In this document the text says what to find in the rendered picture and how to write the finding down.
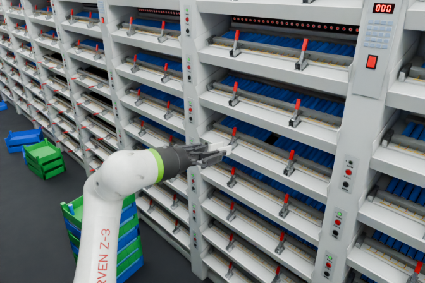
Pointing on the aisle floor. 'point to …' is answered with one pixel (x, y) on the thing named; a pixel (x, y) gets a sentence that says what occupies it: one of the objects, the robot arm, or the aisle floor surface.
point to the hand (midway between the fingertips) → (220, 149)
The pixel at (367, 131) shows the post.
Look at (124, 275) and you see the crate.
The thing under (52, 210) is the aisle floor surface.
